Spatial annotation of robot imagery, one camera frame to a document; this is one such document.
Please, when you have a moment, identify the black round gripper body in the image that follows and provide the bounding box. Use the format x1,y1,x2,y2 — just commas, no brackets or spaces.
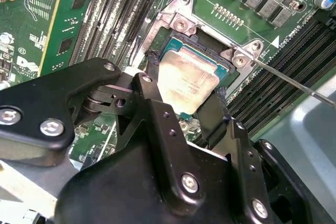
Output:
55,140,249,224

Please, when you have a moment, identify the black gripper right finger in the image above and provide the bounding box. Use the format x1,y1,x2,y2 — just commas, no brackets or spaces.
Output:
198,87,321,224

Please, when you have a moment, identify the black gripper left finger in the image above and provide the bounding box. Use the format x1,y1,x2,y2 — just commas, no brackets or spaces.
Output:
0,50,208,210

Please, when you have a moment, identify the metal locking lever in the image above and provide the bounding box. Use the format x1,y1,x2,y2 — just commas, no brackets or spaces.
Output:
250,58,336,109

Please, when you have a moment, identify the silver CPU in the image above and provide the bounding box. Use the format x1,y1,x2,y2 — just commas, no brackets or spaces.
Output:
156,37,229,116

